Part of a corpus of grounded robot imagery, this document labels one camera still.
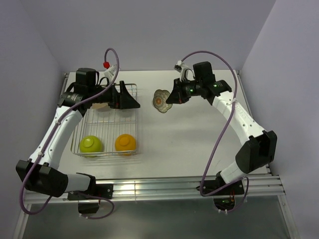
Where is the orange plastic bowl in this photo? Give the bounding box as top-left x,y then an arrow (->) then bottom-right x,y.
115,134 -> 137,151

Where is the small flower patterned dish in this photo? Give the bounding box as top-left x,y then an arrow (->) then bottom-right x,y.
152,89 -> 172,114

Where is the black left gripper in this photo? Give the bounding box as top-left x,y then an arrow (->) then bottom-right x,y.
89,81 -> 140,110

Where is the lime green plastic bowl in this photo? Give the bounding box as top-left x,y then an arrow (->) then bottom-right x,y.
79,135 -> 103,153

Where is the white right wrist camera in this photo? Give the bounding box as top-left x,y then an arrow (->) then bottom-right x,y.
173,60 -> 194,82

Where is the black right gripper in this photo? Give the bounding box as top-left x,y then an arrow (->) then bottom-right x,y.
166,77 -> 202,104

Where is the metal wire dish rack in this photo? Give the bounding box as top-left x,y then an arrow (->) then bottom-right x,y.
71,83 -> 139,159

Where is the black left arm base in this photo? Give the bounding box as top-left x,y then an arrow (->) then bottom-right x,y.
67,184 -> 115,220

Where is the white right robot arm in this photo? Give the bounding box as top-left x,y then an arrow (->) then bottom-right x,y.
166,61 -> 277,194

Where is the white ceramic bowl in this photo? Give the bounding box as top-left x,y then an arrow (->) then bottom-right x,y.
91,103 -> 109,111

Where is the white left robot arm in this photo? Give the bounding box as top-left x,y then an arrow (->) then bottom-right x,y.
16,66 -> 140,199

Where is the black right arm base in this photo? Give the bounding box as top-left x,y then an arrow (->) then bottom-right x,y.
196,177 -> 249,214

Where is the aluminium front rail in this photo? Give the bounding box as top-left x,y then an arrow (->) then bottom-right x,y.
22,174 -> 286,204

